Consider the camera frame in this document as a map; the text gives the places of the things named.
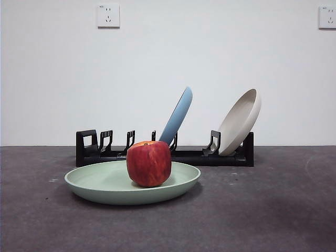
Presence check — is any blue plate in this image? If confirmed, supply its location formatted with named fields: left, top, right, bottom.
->
left=158, top=86, right=194, bottom=148

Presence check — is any white wall socket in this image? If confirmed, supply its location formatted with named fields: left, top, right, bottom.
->
left=318, top=5, right=336, bottom=30
left=97, top=3, right=121, bottom=29

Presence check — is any beige plate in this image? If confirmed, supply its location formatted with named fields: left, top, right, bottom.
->
left=217, top=88, right=263, bottom=156

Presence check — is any green plate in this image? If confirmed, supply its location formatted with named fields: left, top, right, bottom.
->
left=64, top=160, right=202, bottom=206

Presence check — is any black plate rack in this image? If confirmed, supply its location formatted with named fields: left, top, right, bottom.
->
left=75, top=129, right=255, bottom=168

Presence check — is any red apple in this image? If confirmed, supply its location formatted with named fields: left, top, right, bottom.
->
left=126, top=140, right=173, bottom=188

